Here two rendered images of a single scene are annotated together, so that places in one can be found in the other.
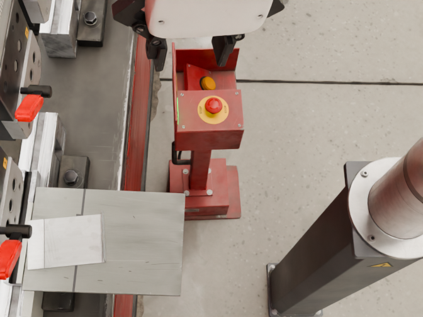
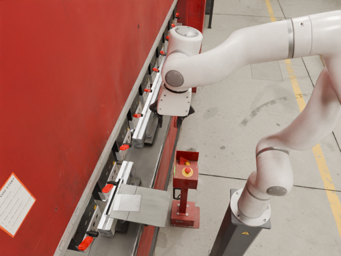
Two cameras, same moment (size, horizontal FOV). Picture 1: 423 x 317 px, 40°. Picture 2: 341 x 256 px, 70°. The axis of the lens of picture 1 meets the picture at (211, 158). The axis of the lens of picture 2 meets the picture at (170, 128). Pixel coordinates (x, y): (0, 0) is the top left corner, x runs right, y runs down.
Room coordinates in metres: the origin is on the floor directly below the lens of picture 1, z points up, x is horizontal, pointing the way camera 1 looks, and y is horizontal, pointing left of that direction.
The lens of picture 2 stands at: (-0.26, -0.14, 2.12)
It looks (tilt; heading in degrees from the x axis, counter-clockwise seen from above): 47 degrees down; 18
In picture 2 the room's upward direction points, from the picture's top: straight up
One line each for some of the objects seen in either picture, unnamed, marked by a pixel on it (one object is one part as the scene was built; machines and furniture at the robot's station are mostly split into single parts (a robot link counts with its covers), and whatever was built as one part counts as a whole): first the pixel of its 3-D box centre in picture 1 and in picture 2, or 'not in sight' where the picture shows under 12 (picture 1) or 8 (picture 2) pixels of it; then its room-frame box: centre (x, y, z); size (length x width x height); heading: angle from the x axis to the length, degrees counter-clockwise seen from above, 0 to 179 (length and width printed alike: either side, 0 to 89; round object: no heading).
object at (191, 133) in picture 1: (206, 97); (185, 168); (0.64, 0.03, 0.75); 0.20 x 0.16 x 0.18; 12
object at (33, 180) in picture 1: (22, 226); (114, 196); (0.21, 0.31, 0.99); 0.20 x 0.03 x 0.03; 7
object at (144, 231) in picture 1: (106, 240); (141, 204); (0.21, 0.16, 1.00); 0.26 x 0.18 x 0.01; 97
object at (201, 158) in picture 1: (201, 153); (183, 194); (0.64, 0.03, 0.39); 0.05 x 0.05 x 0.54; 12
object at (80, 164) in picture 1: (67, 230); (128, 203); (0.24, 0.25, 0.89); 0.30 x 0.05 x 0.03; 7
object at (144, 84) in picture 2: not in sight; (139, 86); (0.76, 0.37, 1.26); 0.15 x 0.09 x 0.17; 7
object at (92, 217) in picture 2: not in sight; (78, 222); (-0.03, 0.27, 1.26); 0.15 x 0.09 x 0.17; 7
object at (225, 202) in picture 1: (205, 187); (185, 213); (0.64, 0.00, 0.06); 0.25 x 0.20 x 0.12; 102
